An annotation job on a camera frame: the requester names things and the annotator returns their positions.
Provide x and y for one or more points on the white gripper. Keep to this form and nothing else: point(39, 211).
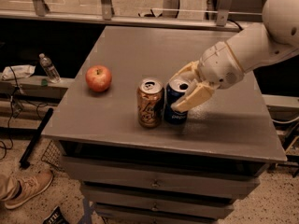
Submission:
point(219, 65)

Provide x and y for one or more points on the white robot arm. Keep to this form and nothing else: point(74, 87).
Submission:
point(273, 40)

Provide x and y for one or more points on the orange soda can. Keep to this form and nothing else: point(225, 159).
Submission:
point(150, 102)

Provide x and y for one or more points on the red apple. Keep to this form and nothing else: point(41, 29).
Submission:
point(98, 78)

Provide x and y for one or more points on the clear plastic water bottle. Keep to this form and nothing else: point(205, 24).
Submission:
point(49, 68)

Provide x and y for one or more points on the white crumpled cloth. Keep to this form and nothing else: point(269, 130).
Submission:
point(17, 71)

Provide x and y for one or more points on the black rod tool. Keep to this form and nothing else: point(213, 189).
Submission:
point(24, 163)

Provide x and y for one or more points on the black snack bag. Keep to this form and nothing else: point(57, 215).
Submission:
point(56, 217)

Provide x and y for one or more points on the tan sneaker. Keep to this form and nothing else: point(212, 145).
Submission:
point(17, 191)

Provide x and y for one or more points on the wire mesh basket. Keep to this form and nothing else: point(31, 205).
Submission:
point(52, 157)

